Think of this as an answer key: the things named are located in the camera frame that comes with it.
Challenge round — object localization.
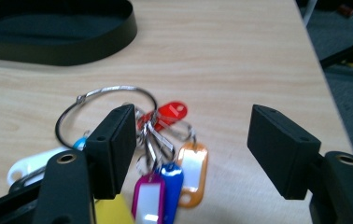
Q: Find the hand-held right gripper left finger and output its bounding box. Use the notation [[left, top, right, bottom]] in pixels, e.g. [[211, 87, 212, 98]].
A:
[[84, 104, 137, 201]]

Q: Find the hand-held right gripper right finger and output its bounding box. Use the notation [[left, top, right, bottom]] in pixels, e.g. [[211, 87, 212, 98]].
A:
[[247, 104, 322, 201]]

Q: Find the light blue key tag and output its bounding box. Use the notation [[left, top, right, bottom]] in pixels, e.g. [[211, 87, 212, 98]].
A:
[[72, 135, 89, 151]]

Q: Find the cluster of small split rings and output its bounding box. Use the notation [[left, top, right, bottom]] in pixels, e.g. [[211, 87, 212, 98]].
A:
[[134, 105, 198, 175]]

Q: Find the yellow key tag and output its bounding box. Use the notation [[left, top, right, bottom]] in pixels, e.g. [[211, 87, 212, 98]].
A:
[[94, 193, 135, 224]]

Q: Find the magenta key tag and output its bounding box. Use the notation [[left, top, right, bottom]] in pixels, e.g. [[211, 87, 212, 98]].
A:
[[131, 173, 166, 224]]

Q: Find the silver wire key ring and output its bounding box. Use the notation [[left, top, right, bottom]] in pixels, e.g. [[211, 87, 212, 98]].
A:
[[54, 85, 159, 149]]

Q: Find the red key tag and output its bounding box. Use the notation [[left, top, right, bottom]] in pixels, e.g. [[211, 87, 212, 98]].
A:
[[137, 101, 189, 133]]

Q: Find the white key tag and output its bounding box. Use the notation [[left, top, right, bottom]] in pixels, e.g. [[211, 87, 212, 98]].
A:
[[7, 146, 74, 188]]

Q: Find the orange key tag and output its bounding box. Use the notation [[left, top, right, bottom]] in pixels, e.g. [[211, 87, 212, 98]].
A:
[[176, 142, 209, 209]]

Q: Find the black key rack with tray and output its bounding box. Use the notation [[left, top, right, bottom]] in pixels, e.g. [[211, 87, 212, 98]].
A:
[[0, 0, 138, 67]]

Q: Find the black stand leg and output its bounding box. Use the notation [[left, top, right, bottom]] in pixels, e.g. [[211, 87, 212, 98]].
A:
[[318, 12, 353, 70]]

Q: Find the white desk leg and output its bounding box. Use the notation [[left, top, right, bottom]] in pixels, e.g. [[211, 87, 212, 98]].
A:
[[302, 0, 319, 26]]

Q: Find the small red object on floor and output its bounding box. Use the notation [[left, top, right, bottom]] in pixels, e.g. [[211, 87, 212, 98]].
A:
[[338, 4, 353, 19]]

